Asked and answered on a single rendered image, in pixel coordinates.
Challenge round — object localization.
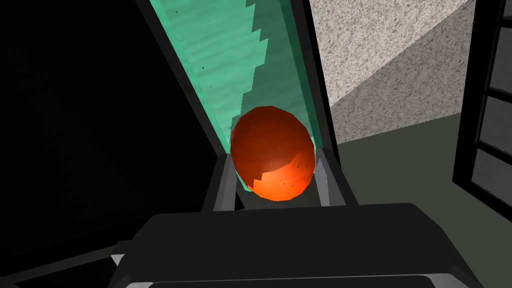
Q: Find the green door leaf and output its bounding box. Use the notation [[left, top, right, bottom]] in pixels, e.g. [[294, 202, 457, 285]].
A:
[[149, 0, 323, 194]]

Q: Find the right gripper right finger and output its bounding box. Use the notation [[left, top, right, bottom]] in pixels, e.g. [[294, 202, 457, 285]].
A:
[[314, 147, 360, 208]]

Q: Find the orange round door knob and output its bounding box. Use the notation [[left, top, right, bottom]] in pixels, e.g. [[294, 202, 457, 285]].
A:
[[229, 105, 317, 202]]

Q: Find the black framed window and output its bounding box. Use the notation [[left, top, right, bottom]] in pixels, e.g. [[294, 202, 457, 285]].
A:
[[452, 0, 512, 223]]

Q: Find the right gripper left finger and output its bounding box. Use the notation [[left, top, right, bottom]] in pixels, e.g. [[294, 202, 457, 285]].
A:
[[201, 153, 246, 213]]

